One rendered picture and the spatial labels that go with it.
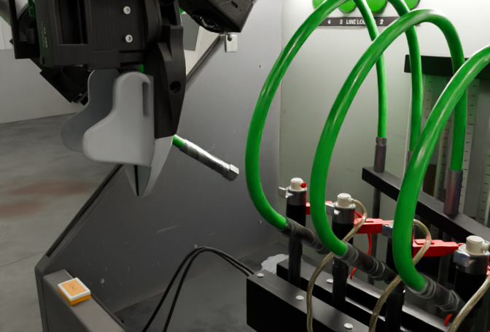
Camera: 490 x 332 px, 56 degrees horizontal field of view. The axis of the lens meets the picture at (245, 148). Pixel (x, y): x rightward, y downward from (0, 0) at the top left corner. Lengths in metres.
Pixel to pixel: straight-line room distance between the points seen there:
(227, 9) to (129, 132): 0.11
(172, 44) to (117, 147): 0.07
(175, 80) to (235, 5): 0.09
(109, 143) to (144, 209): 0.58
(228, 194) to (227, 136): 0.13
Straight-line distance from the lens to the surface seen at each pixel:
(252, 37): 0.97
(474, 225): 0.64
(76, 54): 0.27
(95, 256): 0.86
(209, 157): 0.66
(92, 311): 0.72
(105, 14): 0.29
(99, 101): 0.34
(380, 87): 0.76
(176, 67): 0.29
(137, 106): 0.31
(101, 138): 0.30
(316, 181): 0.40
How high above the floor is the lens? 1.34
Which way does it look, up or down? 15 degrees down
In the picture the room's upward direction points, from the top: straight up
